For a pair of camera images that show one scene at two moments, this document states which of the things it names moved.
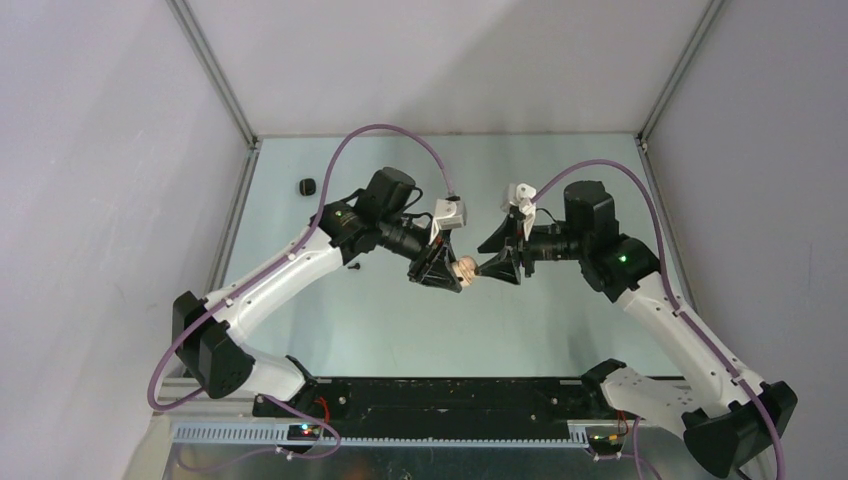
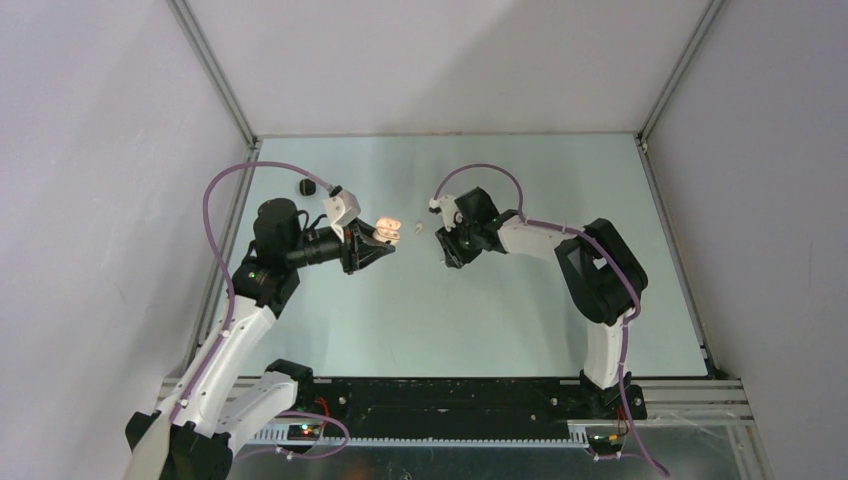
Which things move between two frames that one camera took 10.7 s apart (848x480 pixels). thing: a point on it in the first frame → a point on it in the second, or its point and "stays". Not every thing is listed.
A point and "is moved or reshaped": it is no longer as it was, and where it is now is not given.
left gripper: x=433 y=266 → x=359 y=248
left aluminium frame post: x=214 y=70 stays
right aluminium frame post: x=649 y=123 stays
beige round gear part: x=466 y=268 is moved or reshaped
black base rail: x=440 y=407 stays
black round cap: x=307 y=186 stays
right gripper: x=516 y=248 → x=455 y=257
